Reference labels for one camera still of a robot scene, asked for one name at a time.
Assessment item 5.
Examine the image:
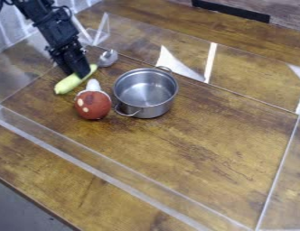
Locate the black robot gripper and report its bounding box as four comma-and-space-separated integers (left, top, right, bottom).
34, 8, 91, 79

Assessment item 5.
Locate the black bar on table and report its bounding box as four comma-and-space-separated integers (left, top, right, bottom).
191, 0, 270, 23

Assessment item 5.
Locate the red toy mushroom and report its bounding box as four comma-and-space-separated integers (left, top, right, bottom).
74, 79, 111, 120

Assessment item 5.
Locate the small steel pot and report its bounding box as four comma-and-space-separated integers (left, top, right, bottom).
113, 66, 179, 119

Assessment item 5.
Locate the black cable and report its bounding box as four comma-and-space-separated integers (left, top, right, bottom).
0, 0, 12, 16

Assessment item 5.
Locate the clear acrylic enclosure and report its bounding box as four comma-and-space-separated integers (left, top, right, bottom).
0, 14, 300, 231

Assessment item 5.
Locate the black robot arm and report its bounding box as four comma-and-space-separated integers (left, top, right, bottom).
12, 0, 91, 79

